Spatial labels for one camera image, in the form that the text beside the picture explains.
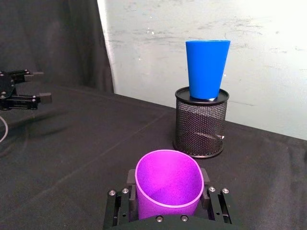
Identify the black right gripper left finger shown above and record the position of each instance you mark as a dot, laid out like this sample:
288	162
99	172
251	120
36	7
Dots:
123	203

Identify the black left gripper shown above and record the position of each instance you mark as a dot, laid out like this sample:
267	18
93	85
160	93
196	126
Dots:
6	86

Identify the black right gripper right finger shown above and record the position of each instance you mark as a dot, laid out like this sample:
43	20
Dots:
219	203

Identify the purple plastic cup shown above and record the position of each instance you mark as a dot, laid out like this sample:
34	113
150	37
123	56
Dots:
168	182

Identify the black hanging backdrop cloth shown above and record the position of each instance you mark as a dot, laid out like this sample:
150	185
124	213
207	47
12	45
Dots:
52	40

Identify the black table cloth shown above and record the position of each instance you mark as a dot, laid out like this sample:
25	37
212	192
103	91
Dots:
72	155

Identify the black mesh pen holder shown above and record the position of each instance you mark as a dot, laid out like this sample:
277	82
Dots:
200	124

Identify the blue plastic cup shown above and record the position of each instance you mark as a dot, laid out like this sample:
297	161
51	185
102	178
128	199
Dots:
206	69

